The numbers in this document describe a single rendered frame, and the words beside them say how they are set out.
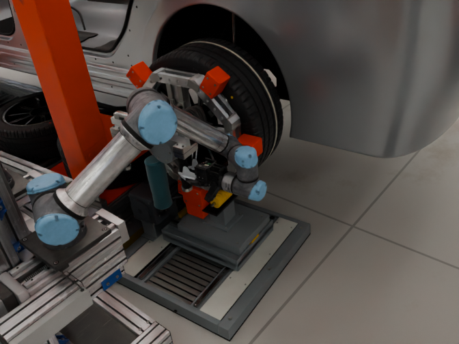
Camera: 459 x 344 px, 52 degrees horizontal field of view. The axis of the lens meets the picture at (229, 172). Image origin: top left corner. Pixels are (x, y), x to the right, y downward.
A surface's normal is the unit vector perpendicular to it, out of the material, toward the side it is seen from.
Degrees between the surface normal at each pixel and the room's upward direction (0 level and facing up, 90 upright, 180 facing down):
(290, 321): 0
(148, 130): 86
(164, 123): 86
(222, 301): 0
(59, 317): 90
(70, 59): 90
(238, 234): 0
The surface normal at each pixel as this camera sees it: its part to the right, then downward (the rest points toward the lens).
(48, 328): 0.76, 0.30
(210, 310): -0.09, -0.83
